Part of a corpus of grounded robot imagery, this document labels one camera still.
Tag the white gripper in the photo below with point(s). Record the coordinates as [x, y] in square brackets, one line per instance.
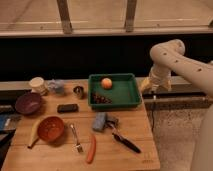
[158, 77]

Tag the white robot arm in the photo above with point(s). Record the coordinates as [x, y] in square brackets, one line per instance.
[169, 57]

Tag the green plastic tray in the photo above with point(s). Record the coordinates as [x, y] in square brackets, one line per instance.
[123, 94]

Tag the orange peach fruit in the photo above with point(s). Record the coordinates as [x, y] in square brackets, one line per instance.
[106, 83]

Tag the crumpled metal foil object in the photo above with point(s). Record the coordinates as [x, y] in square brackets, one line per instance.
[112, 121]

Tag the dark grape bunch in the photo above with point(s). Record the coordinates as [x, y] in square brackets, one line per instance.
[98, 99]

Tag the small metal cup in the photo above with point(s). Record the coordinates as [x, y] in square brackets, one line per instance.
[79, 92]

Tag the black rectangular block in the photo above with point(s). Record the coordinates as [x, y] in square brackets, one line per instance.
[67, 108]

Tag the orange carrot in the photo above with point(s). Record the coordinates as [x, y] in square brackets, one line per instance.
[92, 150]

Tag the metal fork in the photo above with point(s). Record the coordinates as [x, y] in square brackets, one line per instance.
[78, 145]

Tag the orange bowl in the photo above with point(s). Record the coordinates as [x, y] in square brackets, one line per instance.
[50, 129]

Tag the white paper cup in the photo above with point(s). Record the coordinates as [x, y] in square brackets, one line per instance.
[38, 85]

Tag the purple bowl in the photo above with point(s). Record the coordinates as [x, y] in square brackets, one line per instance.
[28, 103]

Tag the yellow banana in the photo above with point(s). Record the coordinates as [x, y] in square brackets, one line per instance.
[33, 135]

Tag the blue box at left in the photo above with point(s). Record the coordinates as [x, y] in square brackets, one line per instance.
[8, 122]

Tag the black handled peeler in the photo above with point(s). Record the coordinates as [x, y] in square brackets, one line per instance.
[125, 142]

